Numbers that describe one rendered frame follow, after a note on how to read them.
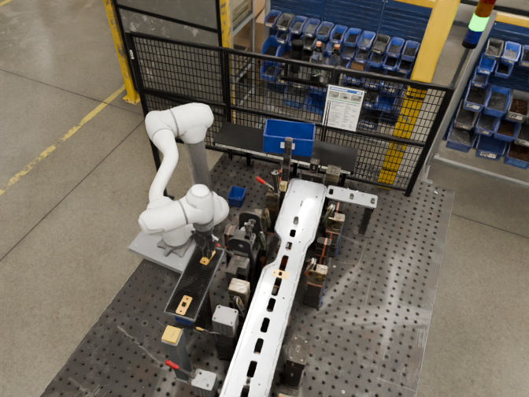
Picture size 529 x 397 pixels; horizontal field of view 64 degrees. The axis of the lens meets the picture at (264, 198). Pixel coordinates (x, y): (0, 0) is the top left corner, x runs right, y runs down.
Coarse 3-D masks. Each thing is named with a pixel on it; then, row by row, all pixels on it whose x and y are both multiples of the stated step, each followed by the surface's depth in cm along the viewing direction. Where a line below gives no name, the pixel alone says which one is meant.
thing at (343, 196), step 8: (328, 192) 244; (336, 192) 245; (344, 192) 245; (352, 192) 245; (360, 192) 245; (336, 200) 242; (344, 200) 241; (352, 200) 241; (360, 200) 241; (368, 200) 241; (376, 200) 241
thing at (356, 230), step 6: (366, 210) 245; (372, 210) 243; (366, 216) 249; (366, 222) 253; (354, 228) 265; (360, 228) 258; (366, 228) 257; (354, 234) 262; (360, 234) 261; (366, 234) 262
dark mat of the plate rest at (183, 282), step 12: (216, 252) 196; (192, 264) 191; (216, 264) 192; (192, 276) 187; (204, 276) 187; (180, 288) 183; (192, 288) 183; (204, 288) 183; (180, 300) 179; (192, 300) 179; (192, 312) 176
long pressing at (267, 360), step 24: (288, 192) 243; (312, 192) 244; (288, 216) 232; (312, 216) 232; (288, 240) 221; (312, 240) 222; (288, 264) 211; (264, 288) 202; (288, 288) 202; (264, 312) 194; (288, 312) 195; (240, 336) 186; (264, 336) 186; (240, 360) 179; (264, 360) 179; (240, 384) 173; (264, 384) 173
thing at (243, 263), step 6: (234, 258) 204; (240, 258) 204; (246, 258) 204; (234, 264) 202; (240, 264) 202; (246, 264) 202; (240, 270) 203; (246, 270) 203; (240, 276) 206; (246, 276) 208
